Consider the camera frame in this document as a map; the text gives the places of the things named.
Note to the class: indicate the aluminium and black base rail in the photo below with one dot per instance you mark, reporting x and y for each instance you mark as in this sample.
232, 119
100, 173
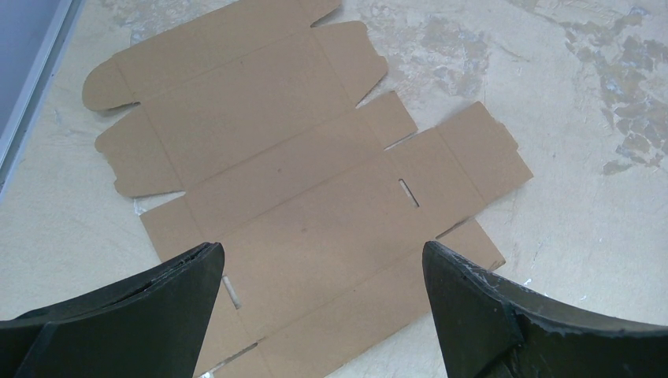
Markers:
34, 36

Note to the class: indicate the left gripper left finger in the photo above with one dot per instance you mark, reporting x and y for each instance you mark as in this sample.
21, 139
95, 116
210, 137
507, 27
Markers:
151, 324

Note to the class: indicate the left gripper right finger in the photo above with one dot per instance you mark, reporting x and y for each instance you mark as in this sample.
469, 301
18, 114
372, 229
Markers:
489, 326

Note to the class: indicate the brown cardboard box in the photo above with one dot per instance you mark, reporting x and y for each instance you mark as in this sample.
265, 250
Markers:
255, 116

